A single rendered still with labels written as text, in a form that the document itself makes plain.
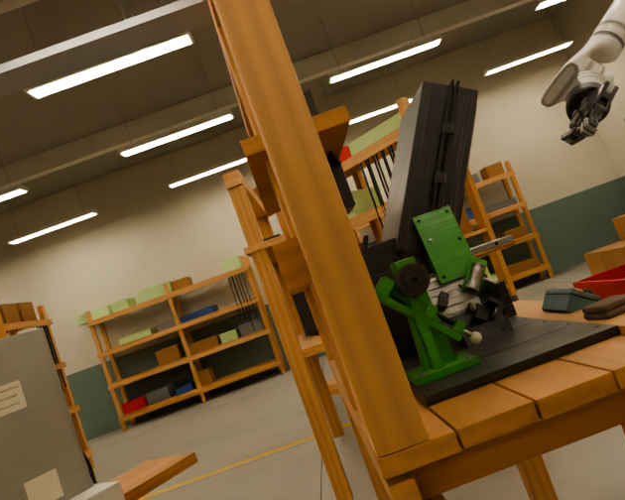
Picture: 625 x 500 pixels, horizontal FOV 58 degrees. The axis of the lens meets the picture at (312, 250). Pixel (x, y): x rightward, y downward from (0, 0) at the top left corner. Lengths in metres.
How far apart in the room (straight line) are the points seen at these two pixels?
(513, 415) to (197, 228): 10.05
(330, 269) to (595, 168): 11.09
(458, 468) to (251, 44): 0.82
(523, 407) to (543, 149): 10.69
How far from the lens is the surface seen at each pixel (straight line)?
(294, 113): 0.98
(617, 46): 1.39
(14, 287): 12.05
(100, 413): 11.55
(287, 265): 1.03
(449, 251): 1.62
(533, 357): 1.23
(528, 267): 10.64
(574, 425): 1.15
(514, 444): 1.11
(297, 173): 0.95
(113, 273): 11.26
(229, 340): 10.17
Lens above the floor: 1.17
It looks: 4 degrees up
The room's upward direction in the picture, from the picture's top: 20 degrees counter-clockwise
